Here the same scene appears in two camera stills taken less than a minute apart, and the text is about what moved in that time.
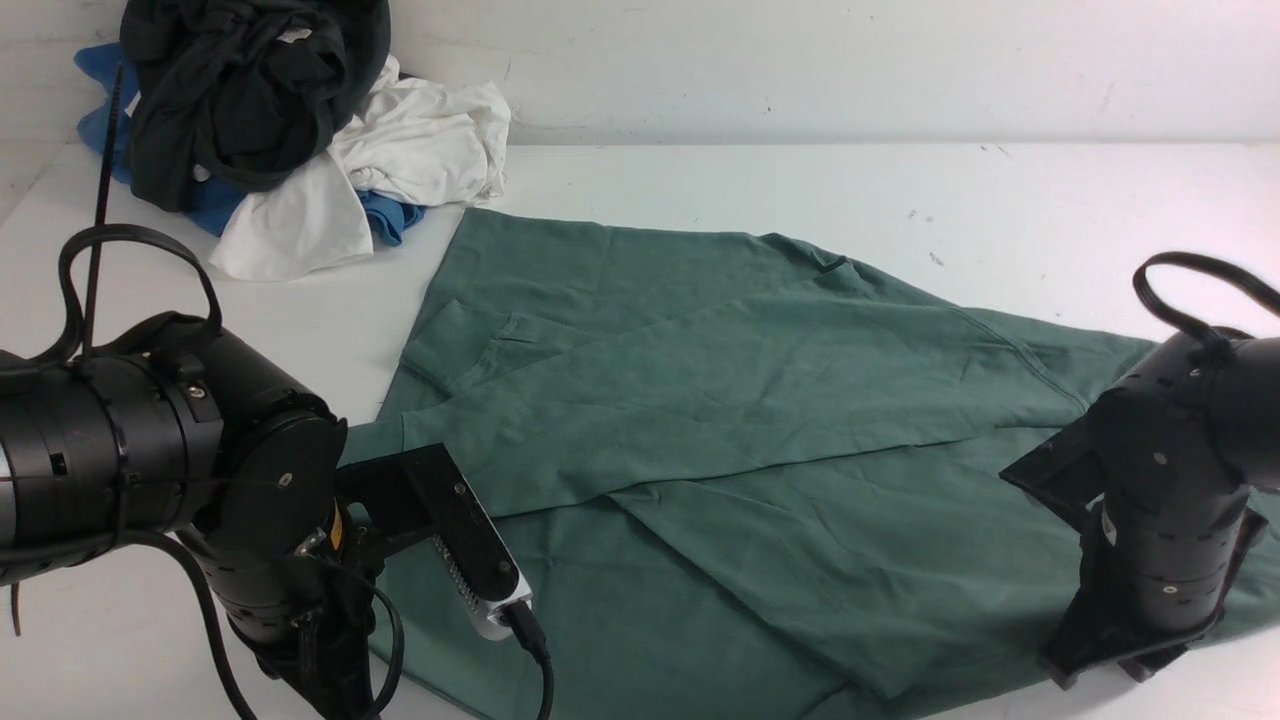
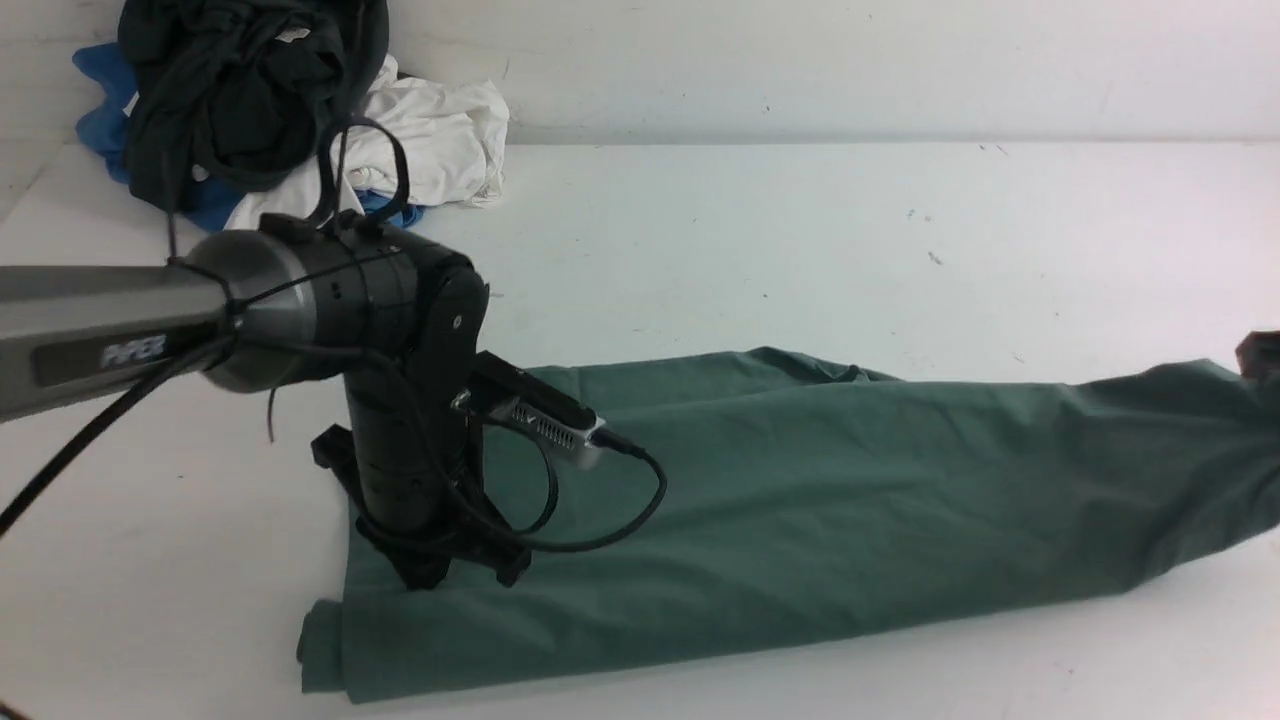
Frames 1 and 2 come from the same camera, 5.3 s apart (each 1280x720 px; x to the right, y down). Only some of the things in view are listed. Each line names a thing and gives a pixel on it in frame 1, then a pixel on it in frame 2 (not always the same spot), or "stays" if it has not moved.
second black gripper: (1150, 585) to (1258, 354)
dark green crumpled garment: (243, 93) stays
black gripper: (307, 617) to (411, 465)
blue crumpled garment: (211, 204) stays
